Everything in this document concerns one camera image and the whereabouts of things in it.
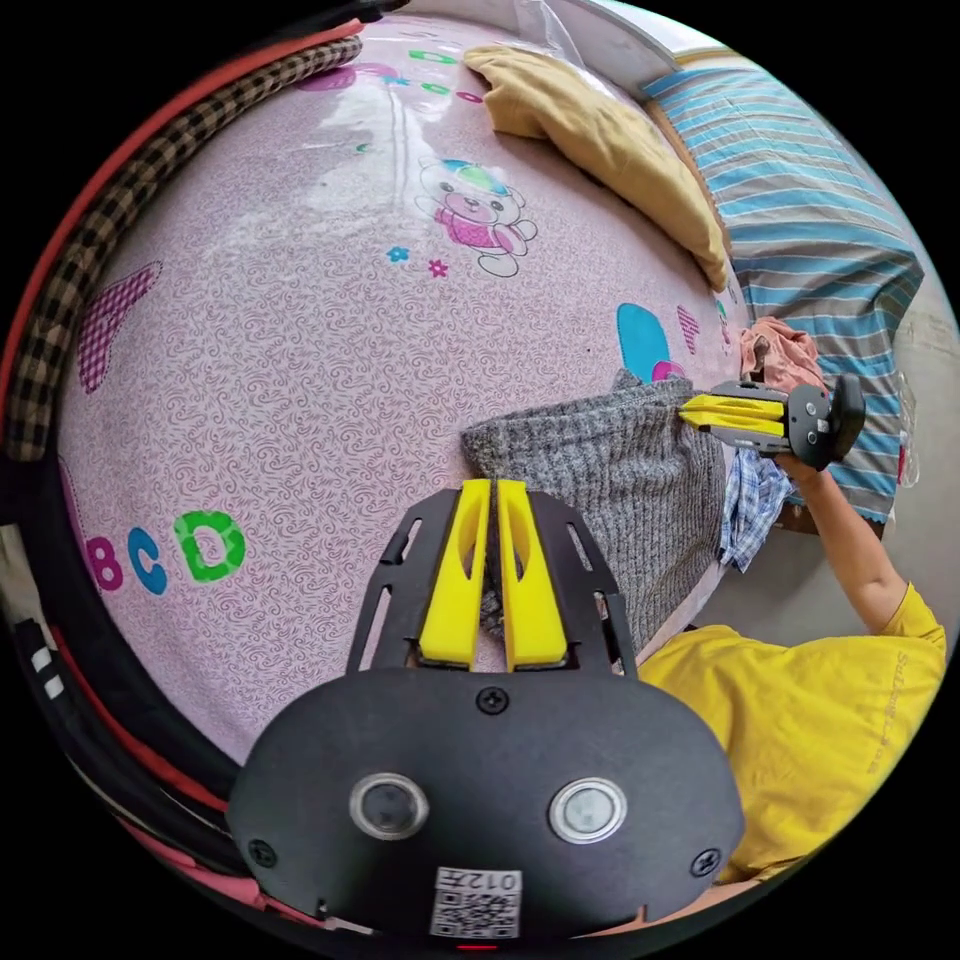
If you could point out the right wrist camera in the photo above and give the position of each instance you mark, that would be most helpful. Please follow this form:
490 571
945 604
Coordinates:
850 412

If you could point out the tan yellow pillow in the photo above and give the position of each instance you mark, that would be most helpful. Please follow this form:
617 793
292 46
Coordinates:
600 135

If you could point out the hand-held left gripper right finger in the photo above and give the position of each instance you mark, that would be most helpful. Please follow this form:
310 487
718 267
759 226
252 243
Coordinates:
529 600

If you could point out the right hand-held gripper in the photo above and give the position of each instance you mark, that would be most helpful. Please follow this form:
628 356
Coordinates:
808 431

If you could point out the person's body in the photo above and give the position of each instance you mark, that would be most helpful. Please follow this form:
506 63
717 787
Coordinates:
810 735

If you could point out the brown black checked blanket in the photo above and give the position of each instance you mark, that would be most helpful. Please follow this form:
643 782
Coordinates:
67 300

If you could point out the bed with pink printed sheet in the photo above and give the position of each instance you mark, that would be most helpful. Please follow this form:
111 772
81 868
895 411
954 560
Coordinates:
300 375

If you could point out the person's right hand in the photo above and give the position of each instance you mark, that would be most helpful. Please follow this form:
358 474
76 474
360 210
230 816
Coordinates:
804 471

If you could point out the pile of clothes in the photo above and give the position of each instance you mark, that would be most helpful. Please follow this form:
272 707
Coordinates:
780 352

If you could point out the person's right forearm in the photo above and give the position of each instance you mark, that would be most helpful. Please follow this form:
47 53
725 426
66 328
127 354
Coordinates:
855 540

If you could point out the blue gray striped cloth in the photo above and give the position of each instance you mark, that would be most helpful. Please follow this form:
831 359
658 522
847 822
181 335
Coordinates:
810 225

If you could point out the gray knit long sleeve sweater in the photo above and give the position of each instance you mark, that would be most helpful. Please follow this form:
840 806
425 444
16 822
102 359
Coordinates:
622 480

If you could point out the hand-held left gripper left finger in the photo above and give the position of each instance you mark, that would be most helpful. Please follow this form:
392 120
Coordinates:
454 585

